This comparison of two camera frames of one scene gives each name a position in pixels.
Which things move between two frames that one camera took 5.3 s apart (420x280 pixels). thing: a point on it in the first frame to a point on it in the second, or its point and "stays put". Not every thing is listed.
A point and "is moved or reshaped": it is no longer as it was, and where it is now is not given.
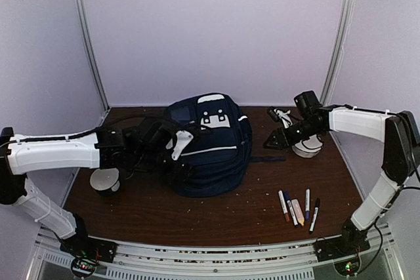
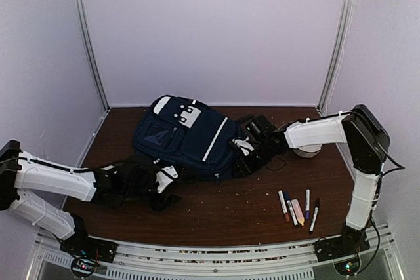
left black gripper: [180, 171] to [164, 202]
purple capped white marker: [308, 204] stays put
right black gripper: [277, 134] to [245, 168]
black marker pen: [315, 216] stays put
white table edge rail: [287, 261] stays put
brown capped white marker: [284, 206] stays put
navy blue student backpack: [218, 159] is moved or reshaped
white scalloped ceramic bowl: [308, 147] stays put
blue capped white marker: [291, 208] stays put
